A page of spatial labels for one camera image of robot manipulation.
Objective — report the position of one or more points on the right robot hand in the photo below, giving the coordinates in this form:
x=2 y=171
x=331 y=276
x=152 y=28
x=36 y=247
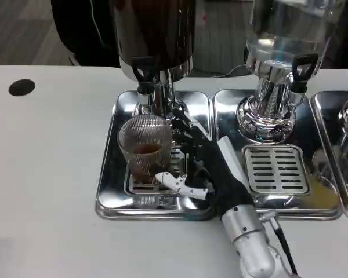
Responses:
x=217 y=171

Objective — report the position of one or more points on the clear ribbed glass cup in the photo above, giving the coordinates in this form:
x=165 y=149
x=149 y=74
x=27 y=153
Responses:
x=145 y=139

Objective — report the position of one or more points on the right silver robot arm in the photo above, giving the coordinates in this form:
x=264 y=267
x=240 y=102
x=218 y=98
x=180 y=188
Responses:
x=246 y=240

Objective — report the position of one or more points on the slotted grid under clear dispenser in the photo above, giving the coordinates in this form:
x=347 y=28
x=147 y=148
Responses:
x=277 y=169

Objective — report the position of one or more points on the clear drink dispenser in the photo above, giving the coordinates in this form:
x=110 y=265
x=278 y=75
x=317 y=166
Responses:
x=266 y=121

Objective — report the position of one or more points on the slotted grid under dark dispenser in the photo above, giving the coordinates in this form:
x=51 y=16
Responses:
x=139 y=190

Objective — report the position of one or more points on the steel tray under clear dispenser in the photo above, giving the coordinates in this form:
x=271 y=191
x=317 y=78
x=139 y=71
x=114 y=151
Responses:
x=319 y=162

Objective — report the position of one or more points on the steel tray under dark dispenser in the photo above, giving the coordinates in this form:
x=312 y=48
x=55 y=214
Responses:
x=110 y=173

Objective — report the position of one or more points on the steel tray at edge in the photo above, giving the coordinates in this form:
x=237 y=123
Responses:
x=327 y=121

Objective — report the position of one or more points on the black tap of dark dispenser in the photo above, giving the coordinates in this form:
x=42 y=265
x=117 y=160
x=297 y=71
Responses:
x=142 y=72

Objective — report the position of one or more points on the black tap of clear dispenser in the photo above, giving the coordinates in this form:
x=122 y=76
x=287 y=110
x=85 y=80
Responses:
x=303 y=69

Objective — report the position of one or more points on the dark drink dispenser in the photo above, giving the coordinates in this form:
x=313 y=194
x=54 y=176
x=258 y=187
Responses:
x=156 y=34

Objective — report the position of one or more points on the person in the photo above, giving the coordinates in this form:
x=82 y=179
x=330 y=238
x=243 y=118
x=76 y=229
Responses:
x=84 y=29

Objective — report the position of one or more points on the black round counter grommet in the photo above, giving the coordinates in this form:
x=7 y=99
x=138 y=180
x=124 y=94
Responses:
x=21 y=87

